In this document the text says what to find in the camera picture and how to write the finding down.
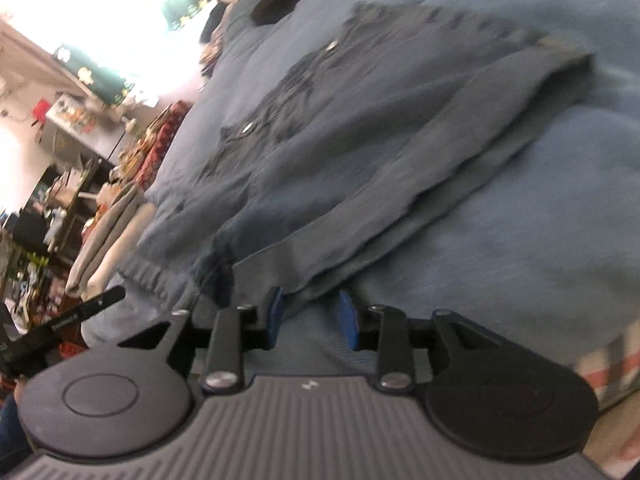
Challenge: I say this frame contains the plaid bed sheet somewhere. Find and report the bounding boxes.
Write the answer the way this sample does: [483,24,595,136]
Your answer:
[574,321,640,411]

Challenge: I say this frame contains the blue denim shorts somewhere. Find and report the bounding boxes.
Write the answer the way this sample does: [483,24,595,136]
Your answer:
[118,3,591,306]

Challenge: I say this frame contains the black round patch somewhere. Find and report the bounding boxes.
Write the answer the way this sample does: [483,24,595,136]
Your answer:
[250,0,299,26]

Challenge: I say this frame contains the folded grey clothes stack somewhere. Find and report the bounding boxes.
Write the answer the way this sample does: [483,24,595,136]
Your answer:
[65,182,157,300]

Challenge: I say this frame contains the blue plush blanket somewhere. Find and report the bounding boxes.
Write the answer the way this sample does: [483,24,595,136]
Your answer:
[81,0,639,375]

